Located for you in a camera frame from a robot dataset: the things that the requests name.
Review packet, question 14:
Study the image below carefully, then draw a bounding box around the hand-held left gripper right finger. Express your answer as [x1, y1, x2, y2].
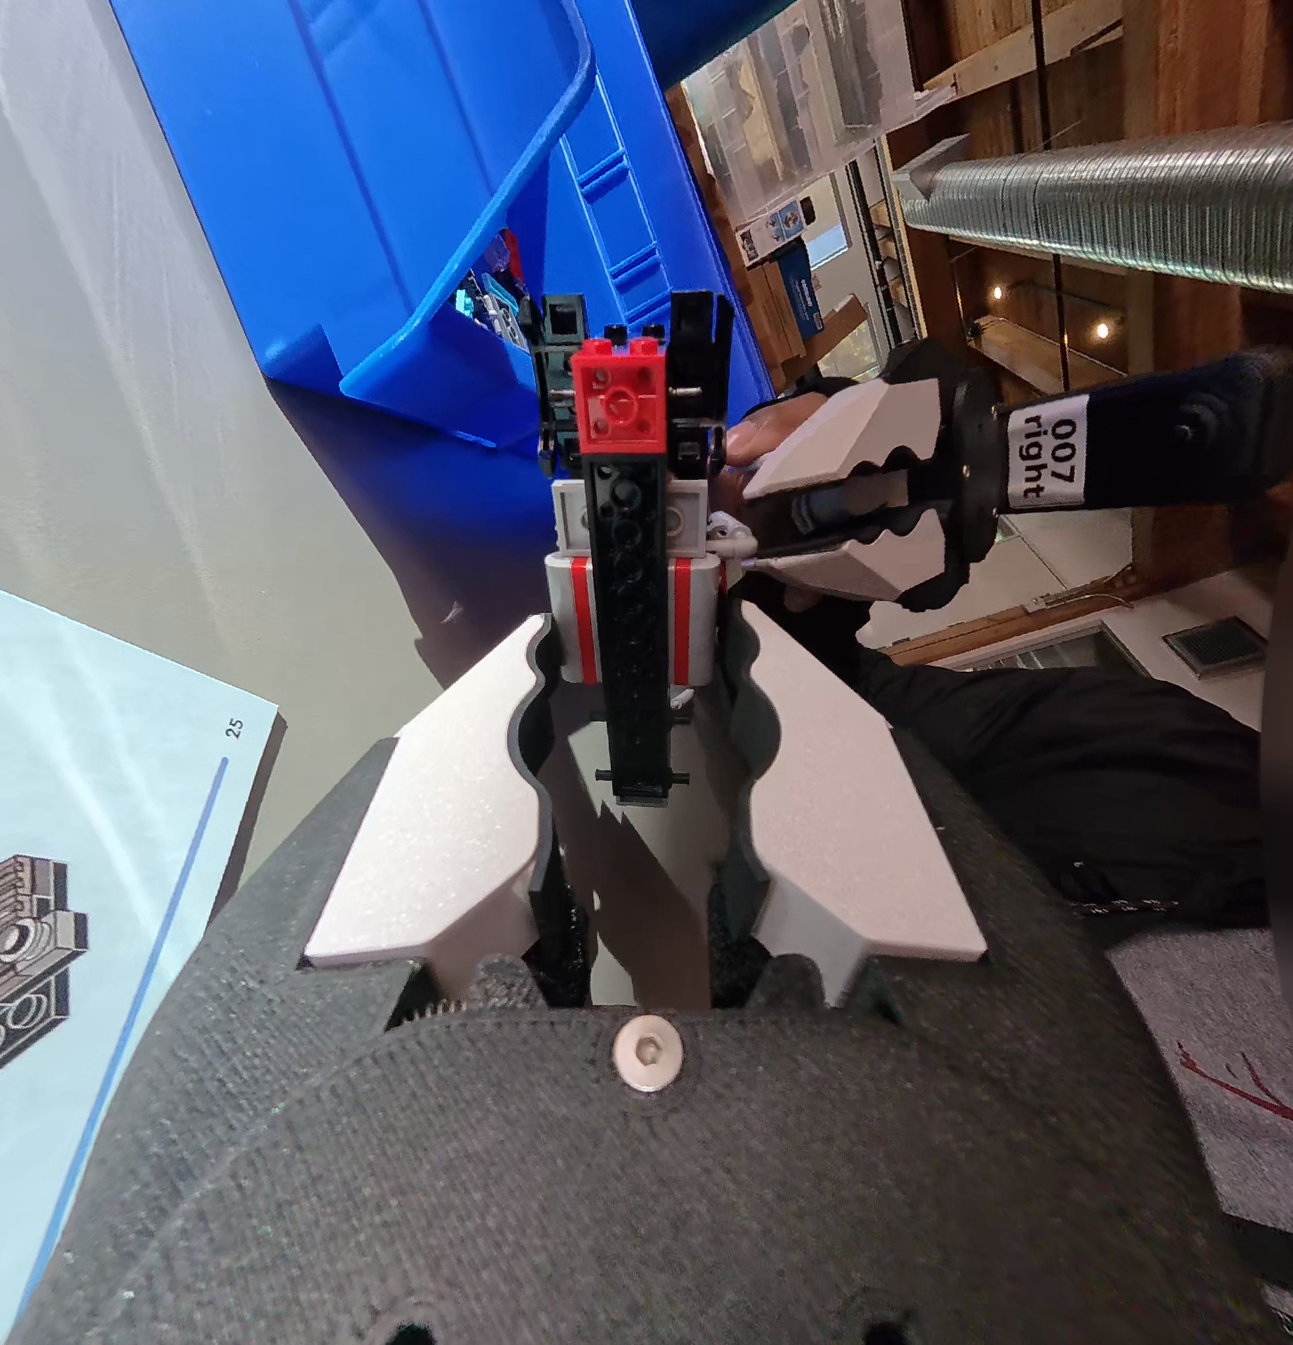
[723, 604, 990, 1011]

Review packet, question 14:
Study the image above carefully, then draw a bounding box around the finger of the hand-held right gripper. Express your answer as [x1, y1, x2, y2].
[741, 377, 948, 502]
[747, 515, 954, 605]

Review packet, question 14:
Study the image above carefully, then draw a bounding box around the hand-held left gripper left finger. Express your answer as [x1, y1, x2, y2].
[302, 613, 564, 1002]

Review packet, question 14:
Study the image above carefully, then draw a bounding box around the toy brick truck model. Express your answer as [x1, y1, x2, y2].
[537, 289, 760, 811]

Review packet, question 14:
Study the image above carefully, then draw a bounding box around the light blue instruction booklet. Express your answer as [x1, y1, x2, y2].
[0, 577, 283, 1345]

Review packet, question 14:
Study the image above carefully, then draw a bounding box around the pile of toy bricks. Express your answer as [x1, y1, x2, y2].
[453, 226, 534, 349]

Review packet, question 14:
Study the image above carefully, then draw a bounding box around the blue plastic bin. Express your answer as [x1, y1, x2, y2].
[112, 0, 780, 464]

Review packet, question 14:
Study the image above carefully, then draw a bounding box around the person's right forearm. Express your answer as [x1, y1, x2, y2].
[757, 572, 1271, 933]

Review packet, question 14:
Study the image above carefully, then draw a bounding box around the person's right hand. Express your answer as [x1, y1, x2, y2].
[726, 391, 846, 469]

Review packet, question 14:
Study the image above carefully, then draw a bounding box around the metal floor vent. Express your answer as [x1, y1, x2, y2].
[1161, 620, 1270, 680]

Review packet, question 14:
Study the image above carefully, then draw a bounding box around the silver ventilation duct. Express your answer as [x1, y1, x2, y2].
[894, 137, 1293, 299]

